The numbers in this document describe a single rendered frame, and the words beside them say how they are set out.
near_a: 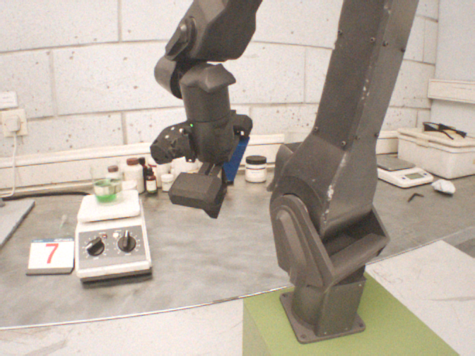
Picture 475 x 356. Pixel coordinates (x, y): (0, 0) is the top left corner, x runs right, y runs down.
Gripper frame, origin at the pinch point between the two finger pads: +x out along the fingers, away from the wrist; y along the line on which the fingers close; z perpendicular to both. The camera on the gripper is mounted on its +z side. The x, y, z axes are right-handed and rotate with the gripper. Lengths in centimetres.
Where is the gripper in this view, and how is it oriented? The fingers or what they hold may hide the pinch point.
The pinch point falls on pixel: (220, 181)
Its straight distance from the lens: 45.7
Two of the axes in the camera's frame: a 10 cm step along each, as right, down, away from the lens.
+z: -9.5, -1.3, 2.7
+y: -2.9, 6.6, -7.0
